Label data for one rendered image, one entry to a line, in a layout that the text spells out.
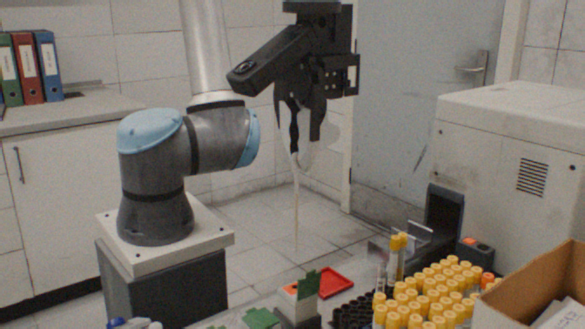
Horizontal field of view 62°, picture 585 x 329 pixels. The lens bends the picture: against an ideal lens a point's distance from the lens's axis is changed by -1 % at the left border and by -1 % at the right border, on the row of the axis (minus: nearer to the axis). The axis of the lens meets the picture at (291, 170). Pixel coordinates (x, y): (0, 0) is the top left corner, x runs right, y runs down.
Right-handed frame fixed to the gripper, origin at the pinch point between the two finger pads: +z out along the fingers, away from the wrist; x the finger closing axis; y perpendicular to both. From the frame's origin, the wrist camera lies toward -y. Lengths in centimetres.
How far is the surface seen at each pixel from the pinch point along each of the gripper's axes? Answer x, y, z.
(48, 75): 192, 4, 14
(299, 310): -2.7, -1.5, 21.0
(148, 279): 27.7, -12.7, 27.8
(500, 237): -8.9, 37.7, 19.2
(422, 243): 1.9, 30.5, 22.8
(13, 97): 192, -11, 22
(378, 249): 3.5, 20.5, 21.5
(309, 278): -3.5, -0.4, 15.7
